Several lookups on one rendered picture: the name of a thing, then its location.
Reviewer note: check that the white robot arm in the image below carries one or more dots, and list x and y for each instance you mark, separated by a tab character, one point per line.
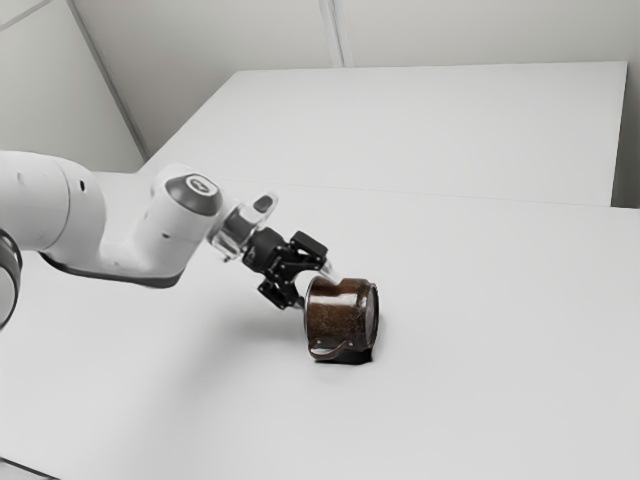
125	215

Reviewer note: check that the brown mug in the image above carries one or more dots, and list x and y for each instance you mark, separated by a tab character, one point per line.
340	315

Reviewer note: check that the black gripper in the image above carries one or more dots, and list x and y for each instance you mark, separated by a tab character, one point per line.
270	252

